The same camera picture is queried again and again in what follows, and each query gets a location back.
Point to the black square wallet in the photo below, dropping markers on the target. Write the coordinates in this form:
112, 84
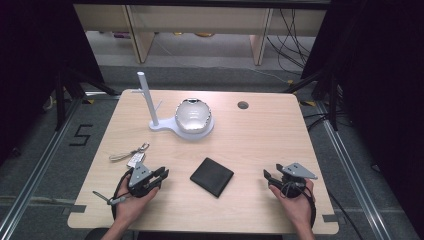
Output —
212, 176

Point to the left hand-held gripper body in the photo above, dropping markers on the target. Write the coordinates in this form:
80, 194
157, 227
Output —
137, 178

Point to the person's right hand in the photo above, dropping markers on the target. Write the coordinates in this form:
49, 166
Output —
296, 208

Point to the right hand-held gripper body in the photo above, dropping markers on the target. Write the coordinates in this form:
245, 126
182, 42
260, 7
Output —
295, 171

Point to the shiny white bowl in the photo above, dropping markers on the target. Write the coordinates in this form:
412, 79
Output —
193, 115

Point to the light wooden desk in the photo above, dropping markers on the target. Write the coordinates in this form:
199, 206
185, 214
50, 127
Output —
200, 18

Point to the dark curtain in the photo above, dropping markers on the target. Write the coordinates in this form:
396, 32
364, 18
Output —
33, 50
383, 66

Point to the black metal stand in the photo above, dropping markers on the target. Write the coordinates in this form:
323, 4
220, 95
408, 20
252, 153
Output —
61, 100
333, 100

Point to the aluminium floor rail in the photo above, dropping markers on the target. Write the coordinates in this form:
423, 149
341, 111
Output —
350, 166
40, 166

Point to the person's left hand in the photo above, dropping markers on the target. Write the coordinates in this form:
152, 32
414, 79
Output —
131, 208

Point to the white key tag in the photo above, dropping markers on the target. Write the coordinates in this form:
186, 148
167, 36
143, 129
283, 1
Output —
136, 160

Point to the white stand with pole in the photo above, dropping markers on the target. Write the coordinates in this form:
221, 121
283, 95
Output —
148, 96

